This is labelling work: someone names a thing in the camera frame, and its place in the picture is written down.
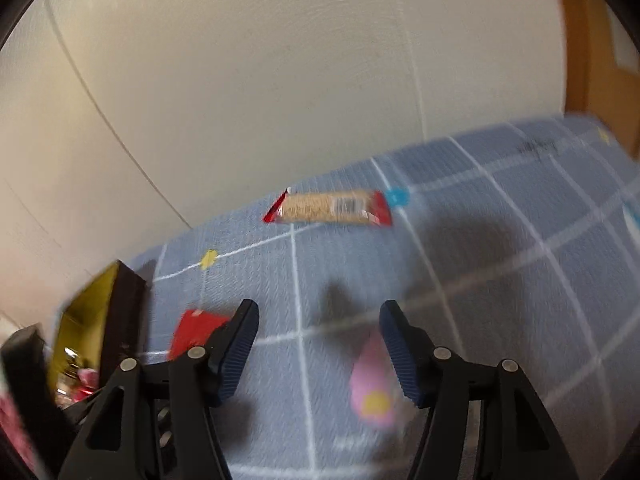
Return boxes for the grey checked printed tablecloth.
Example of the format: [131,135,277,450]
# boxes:
[117,115,640,480]

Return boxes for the wooden door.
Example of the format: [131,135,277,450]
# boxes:
[547,0,640,161]

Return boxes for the dark box with yellow inside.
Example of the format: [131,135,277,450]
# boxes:
[0,260,151,441]

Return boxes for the long cracker packet red ends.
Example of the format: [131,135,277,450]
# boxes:
[262,187,393,228]

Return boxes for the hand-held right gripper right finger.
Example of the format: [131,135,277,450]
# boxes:
[378,300,581,480]

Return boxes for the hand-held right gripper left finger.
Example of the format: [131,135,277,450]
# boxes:
[59,299,261,480]

